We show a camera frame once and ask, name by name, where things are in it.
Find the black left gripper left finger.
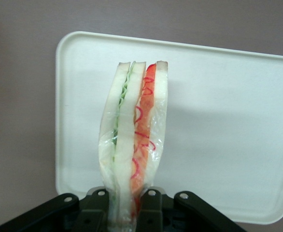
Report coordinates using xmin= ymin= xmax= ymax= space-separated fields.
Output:
xmin=0 ymin=189 xmax=112 ymax=232

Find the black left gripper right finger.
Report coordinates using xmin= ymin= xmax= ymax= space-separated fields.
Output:
xmin=134 ymin=187 xmax=248 ymax=232

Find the plastic-wrapped sandwich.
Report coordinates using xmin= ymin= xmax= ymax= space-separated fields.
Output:
xmin=98 ymin=60 xmax=169 ymax=232

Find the white plastic tray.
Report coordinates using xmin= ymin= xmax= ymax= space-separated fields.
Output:
xmin=55 ymin=30 xmax=283 ymax=224

